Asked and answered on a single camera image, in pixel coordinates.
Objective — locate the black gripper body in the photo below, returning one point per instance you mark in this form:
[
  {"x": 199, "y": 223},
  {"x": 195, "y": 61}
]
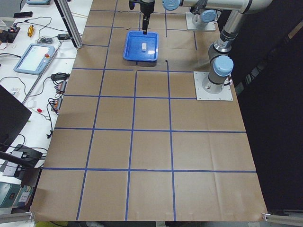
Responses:
[{"x": 147, "y": 7}]

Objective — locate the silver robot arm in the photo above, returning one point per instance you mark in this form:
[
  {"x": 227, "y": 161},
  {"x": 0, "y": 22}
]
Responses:
[
  {"x": 221, "y": 64},
  {"x": 151, "y": 7}
]

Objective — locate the blue plastic tray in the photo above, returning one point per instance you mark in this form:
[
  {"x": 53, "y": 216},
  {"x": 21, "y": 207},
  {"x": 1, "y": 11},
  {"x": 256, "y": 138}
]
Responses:
[{"x": 133, "y": 46}]

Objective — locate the wooden stick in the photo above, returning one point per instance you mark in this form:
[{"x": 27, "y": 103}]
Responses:
[{"x": 79, "y": 15}]

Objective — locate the black power adapter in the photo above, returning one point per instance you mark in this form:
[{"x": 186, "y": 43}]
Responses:
[{"x": 63, "y": 37}]

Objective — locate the yellow cylindrical tool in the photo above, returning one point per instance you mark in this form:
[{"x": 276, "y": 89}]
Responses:
[{"x": 30, "y": 31}]

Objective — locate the teach pendant tablet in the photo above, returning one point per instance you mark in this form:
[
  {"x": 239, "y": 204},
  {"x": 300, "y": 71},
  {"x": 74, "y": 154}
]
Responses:
[{"x": 35, "y": 59}]

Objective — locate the black smartphone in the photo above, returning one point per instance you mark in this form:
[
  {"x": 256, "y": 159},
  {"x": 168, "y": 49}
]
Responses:
[{"x": 23, "y": 14}]

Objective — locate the black laptop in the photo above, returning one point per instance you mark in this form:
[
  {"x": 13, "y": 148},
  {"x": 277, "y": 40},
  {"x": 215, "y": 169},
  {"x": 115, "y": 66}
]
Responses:
[{"x": 13, "y": 117}]

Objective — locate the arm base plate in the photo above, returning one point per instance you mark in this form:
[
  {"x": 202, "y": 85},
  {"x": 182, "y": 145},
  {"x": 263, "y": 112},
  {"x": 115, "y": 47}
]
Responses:
[
  {"x": 208, "y": 91},
  {"x": 194, "y": 23}
]

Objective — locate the aluminium frame post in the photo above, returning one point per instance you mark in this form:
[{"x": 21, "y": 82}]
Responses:
[{"x": 69, "y": 22}]

